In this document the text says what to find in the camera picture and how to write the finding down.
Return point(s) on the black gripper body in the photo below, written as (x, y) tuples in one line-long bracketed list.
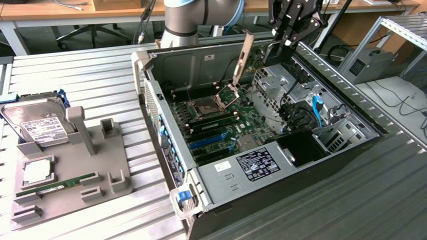
[(301, 3)]

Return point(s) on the green graphics card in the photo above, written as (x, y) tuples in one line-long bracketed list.
[(244, 58)]

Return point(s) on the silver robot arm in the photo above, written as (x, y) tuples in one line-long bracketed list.
[(181, 25)]

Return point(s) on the black stand pole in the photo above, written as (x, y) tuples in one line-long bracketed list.
[(336, 22)]

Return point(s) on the grey metal equipment box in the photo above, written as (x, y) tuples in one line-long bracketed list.
[(370, 67)]

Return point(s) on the silver disk bay cage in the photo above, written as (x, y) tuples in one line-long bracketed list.
[(270, 85)]

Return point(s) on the metal socket cover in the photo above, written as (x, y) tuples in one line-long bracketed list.
[(229, 96)]

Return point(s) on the CPU socket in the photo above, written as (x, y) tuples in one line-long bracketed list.
[(205, 108)]

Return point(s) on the green motherboard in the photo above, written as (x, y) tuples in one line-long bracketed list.
[(248, 125)]

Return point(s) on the perforated silver disk bay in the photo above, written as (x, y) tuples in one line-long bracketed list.
[(348, 135)]

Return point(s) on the installed RAM stick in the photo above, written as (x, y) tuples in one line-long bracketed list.
[(214, 124)]

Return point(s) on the brown cardboard box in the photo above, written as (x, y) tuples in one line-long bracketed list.
[(117, 5)]

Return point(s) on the blue expansion slot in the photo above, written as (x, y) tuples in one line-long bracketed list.
[(208, 141)]

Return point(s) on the black office chair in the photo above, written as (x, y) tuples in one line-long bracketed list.
[(92, 32)]

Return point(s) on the silver power supply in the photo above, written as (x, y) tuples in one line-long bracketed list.
[(228, 180)]

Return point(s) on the wooden top office desk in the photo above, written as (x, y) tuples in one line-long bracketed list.
[(50, 12)]

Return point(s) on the open black PC case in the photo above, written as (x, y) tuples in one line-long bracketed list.
[(301, 195)]

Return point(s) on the blue disk caddy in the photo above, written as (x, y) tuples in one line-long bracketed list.
[(64, 97)]

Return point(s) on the blue case release latch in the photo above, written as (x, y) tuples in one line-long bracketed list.
[(184, 196)]

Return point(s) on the silver hard disk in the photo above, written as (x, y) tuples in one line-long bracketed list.
[(37, 120)]

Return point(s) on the grey parts rack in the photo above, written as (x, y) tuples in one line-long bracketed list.
[(68, 180)]

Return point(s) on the loose green RAM stick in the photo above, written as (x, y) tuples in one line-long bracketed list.
[(57, 186)]

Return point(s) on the silver CPU chip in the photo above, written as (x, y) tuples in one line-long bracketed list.
[(38, 172)]

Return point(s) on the aluminium frame shelf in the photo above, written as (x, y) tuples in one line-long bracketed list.
[(401, 27)]

